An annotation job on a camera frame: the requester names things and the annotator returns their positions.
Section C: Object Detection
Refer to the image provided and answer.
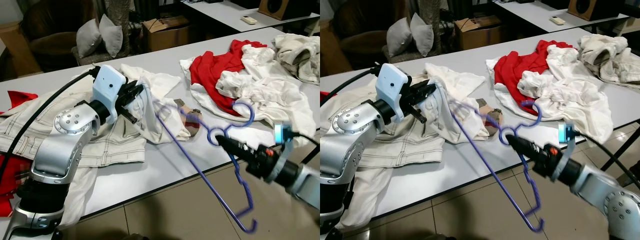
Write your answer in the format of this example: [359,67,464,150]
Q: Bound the white table black legs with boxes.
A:
[320,27,640,221]
[0,26,321,221]

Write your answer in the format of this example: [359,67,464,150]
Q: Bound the dark brown armchair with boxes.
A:
[332,0,396,63]
[22,0,98,73]

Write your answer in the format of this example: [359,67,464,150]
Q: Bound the wooden speaker box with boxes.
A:
[257,0,297,21]
[567,0,606,22]

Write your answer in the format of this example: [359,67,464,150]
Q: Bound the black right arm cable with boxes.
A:
[292,131,321,148]
[574,130,640,191]

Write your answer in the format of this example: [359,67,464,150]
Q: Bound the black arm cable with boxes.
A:
[0,67,100,182]
[574,130,640,191]
[292,131,321,148]
[320,64,383,108]

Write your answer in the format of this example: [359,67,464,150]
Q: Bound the white thin garment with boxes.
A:
[120,62,203,147]
[425,62,503,146]

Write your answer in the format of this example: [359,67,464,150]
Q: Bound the purple plastic hanger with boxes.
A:
[447,97,546,233]
[152,97,261,235]

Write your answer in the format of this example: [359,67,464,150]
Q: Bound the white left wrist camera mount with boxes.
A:
[92,65,127,125]
[376,63,412,123]

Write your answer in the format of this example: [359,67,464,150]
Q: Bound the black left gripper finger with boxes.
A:
[407,106,429,125]
[119,107,139,125]
[414,81,437,102]
[127,81,147,101]

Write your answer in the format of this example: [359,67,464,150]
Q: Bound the brown cardboard box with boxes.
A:
[454,15,502,51]
[142,16,191,52]

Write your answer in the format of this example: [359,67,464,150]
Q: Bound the cream thick garment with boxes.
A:
[579,34,640,91]
[272,34,321,85]

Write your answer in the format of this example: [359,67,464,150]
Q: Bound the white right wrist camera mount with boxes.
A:
[270,124,297,183]
[550,122,578,181]

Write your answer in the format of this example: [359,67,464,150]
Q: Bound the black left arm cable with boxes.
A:
[0,67,100,182]
[320,64,383,108]

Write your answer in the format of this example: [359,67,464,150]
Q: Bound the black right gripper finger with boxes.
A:
[219,141,249,162]
[504,135,537,153]
[217,135,252,153]
[505,141,535,162]

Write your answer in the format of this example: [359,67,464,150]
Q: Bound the cream trousers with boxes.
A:
[0,75,147,228]
[320,75,453,233]

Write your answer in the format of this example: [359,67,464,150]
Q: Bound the white crumpled garment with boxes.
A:
[179,45,317,143]
[486,45,615,143]

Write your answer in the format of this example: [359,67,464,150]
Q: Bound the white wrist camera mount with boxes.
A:
[376,63,412,123]
[550,122,578,181]
[92,65,127,125]
[270,124,297,183]

